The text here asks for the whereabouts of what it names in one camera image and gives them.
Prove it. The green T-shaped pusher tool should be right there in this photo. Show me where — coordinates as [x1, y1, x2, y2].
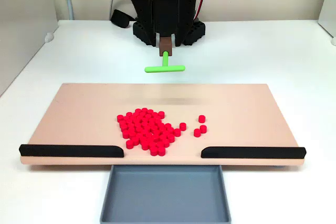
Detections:
[144, 36, 186, 74]

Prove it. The red granule pile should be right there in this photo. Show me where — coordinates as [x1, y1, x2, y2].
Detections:
[117, 108, 182, 156]

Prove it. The grey tray container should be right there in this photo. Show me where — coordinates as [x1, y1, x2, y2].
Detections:
[99, 165, 232, 224]

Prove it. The beige flat board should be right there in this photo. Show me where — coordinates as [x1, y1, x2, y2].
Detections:
[20, 82, 307, 167]

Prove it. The white USB cable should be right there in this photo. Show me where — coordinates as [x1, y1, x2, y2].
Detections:
[109, 0, 123, 22]

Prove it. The black strap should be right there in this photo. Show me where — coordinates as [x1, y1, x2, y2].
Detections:
[110, 8, 136, 29]

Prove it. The black edge rail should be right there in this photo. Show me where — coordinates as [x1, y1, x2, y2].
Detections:
[201, 145, 307, 159]
[18, 144, 124, 158]

